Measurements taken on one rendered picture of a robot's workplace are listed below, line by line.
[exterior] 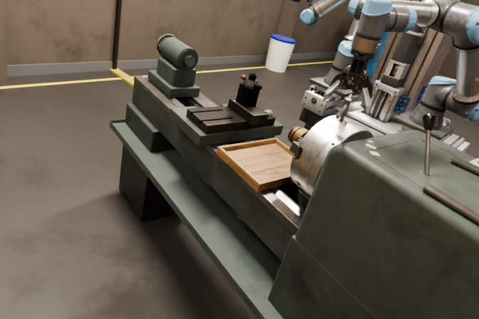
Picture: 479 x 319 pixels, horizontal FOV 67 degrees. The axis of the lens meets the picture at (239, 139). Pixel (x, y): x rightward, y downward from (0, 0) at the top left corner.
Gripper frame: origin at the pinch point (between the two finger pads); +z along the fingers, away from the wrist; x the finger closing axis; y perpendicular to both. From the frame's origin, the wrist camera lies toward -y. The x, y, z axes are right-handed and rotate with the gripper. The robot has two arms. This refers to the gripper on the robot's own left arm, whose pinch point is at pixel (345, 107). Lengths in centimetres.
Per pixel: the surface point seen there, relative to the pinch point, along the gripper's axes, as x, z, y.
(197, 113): -64, 32, -18
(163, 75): -108, 36, -54
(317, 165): -1.9, 17.4, 12.7
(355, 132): 5.8, 6.6, 1.8
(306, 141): -8.6, 13.4, 6.7
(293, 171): -9.7, 25.9, 8.7
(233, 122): -48, 33, -23
